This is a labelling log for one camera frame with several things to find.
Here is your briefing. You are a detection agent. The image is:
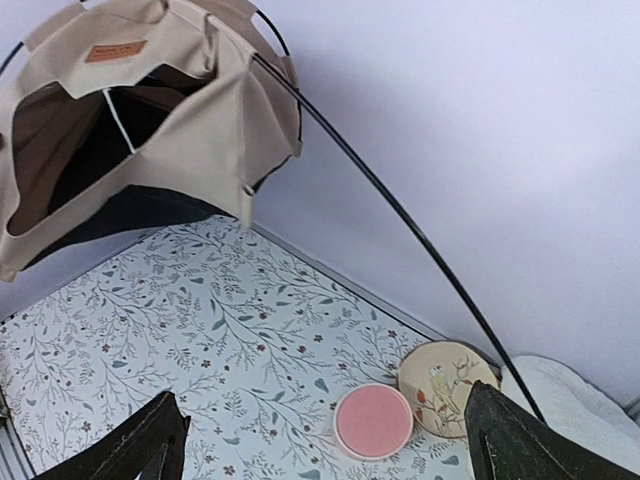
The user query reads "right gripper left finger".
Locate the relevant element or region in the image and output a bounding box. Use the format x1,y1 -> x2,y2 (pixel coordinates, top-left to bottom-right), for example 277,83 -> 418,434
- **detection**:
35,391 -> 191,480

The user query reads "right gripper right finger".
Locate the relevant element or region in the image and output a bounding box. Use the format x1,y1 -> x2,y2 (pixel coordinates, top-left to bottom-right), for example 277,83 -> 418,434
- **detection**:
465,381 -> 639,480

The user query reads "beige fabric pet tent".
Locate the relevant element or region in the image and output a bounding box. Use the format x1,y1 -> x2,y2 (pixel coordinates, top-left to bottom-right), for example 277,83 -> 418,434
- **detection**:
1,1 -> 302,282

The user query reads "black flexible tent pole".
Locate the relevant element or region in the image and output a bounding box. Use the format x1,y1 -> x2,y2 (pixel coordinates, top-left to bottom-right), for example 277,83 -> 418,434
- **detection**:
249,0 -> 546,424

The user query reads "pink round pet bowl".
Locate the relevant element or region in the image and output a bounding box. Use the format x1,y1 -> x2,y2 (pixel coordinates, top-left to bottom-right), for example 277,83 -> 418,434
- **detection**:
333,383 -> 414,461

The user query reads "white and brown pillow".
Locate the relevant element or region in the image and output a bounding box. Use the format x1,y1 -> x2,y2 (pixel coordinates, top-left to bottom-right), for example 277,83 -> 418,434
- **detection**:
512,355 -> 639,470

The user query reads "beige bird-print plate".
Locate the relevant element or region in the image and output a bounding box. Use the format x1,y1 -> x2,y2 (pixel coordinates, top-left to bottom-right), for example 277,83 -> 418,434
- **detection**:
397,341 -> 500,439

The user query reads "floral table mat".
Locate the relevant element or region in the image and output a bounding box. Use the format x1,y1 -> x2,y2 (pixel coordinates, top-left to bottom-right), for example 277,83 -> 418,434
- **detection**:
1,217 -> 473,479

